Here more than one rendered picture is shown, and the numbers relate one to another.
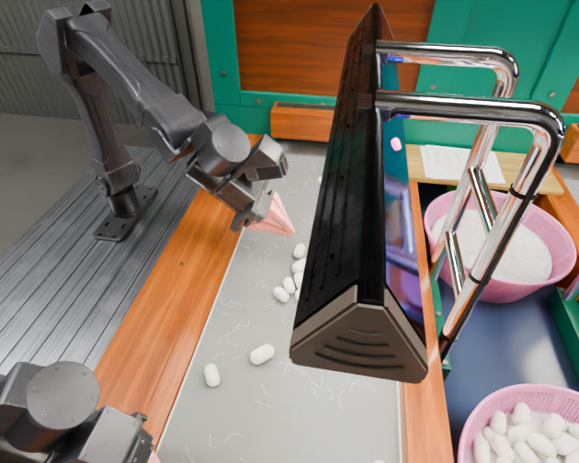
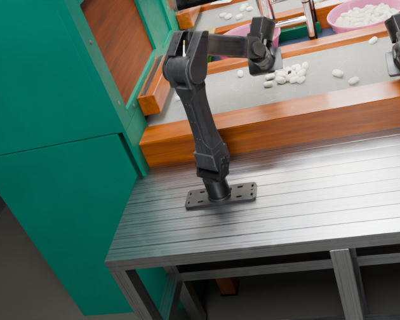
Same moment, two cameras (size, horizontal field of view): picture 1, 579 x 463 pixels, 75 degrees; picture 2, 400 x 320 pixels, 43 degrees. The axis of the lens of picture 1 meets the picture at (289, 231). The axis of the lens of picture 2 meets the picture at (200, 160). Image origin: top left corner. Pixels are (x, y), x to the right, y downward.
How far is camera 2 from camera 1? 1.60 m
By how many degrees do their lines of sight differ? 61
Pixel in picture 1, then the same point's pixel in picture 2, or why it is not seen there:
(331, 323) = not seen: outside the picture
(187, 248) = (279, 110)
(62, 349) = (353, 163)
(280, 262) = (276, 89)
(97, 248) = (265, 192)
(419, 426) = (353, 34)
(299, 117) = (159, 86)
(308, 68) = (129, 66)
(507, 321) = not seen: hidden behind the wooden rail
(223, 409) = (366, 76)
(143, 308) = (327, 105)
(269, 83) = (127, 91)
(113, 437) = not seen: outside the picture
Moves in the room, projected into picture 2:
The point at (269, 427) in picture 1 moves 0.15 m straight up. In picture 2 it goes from (368, 65) to (362, 20)
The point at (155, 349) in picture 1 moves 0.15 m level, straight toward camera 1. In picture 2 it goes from (350, 92) to (385, 66)
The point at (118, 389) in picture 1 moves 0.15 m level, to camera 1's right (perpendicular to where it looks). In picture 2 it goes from (374, 91) to (359, 68)
